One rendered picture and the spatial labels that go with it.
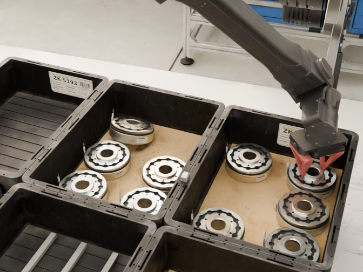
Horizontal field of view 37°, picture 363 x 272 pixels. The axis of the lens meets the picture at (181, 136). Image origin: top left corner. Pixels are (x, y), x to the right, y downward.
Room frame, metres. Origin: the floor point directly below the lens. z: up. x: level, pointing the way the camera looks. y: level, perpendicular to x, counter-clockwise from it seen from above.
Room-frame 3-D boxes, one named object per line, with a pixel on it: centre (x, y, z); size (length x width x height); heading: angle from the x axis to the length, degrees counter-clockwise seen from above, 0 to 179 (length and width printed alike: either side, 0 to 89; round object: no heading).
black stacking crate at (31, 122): (1.01, 0.39, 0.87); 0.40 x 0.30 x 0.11; 159
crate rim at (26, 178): (0.90, 0.10, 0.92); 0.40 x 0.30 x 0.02; 159
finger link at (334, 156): (0.88, -0.29, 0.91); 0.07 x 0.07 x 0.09; 20
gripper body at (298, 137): (0.87, -0.28, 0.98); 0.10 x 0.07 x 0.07; 110
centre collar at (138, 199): (0.77, 0.07, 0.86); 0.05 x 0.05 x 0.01
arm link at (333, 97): (0.86, -0.28, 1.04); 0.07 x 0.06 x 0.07; 165
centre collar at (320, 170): (0.87, -0.28, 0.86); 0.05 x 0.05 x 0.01
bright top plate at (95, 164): (0.93, 0.17, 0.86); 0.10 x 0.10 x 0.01
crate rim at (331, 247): (0.79, -0.18, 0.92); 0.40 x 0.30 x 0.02; 159
